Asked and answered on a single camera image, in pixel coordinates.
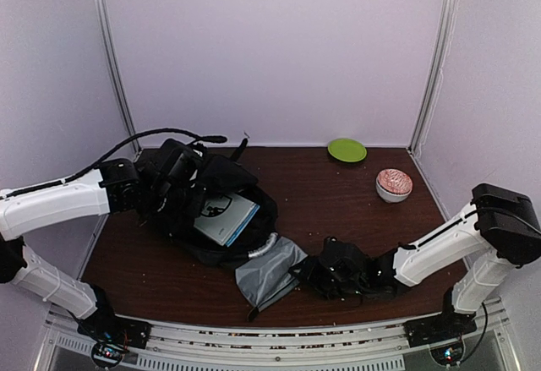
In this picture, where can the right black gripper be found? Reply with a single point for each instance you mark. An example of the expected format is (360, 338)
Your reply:
(310, 274)

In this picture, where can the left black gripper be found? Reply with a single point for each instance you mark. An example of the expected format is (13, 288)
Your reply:
(194, 208)

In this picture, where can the grey pencil pouch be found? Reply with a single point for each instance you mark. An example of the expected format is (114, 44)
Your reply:
(265, 278)

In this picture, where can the grey notebook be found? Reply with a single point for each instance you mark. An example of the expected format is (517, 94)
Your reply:
(223, 218)

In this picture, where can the black student backpack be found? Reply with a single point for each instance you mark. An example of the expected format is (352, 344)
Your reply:
(221, 174)

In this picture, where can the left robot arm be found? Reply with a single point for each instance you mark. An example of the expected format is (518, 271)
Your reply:
(108, 187)

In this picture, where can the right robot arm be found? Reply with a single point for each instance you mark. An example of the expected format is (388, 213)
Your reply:
(499, 223)

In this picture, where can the red patterned bowl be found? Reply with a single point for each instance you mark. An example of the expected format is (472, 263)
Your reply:
(393, 185)

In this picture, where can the green plate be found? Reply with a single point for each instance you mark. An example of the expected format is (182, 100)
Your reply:
(347, 150)

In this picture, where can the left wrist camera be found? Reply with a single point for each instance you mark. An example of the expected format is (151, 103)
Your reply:
(178, 162)

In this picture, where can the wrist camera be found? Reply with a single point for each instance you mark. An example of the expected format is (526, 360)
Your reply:
(178, 162)
(344, 261)

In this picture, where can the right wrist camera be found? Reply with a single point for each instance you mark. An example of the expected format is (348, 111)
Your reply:
(344, 261)

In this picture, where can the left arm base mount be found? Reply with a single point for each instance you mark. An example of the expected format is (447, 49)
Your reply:
(113, 335)

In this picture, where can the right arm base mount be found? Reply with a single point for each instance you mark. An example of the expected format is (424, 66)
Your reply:
(444, 332)

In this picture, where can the front aluminium rail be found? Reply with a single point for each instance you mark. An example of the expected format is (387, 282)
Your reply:
(381, 345)

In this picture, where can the left aluminium frame post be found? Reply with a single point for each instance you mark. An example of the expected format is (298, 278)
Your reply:
(113, 67)

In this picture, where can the aluminium frame post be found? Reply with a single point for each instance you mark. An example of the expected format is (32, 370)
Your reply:
(113, 67)
(432, 87)

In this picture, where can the right aluminium frame post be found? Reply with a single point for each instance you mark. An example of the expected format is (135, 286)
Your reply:
(432, 87)

